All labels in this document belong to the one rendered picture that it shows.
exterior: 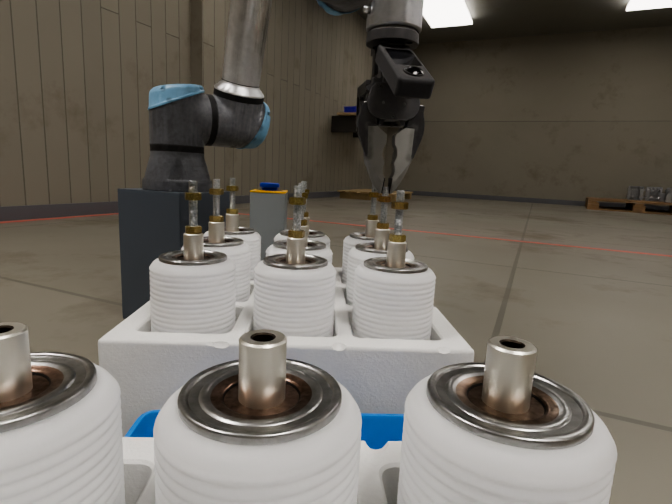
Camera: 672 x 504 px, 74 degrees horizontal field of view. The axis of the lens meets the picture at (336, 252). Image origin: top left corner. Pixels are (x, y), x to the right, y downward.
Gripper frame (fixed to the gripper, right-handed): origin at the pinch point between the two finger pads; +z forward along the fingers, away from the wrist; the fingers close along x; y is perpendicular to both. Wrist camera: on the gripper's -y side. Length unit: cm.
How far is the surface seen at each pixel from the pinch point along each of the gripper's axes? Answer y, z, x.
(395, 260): -12.1, 8.4, 1.7
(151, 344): -15.8, 16.8, 27.9
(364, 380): -18.3, 20.1, 6.0
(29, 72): 231, -49, 152
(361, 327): -13.4, 16.1, 5.5
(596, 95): 597, -139, -494
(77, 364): -37.5, 9.1, 26.1
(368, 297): -13.9, 12.3, 5.1
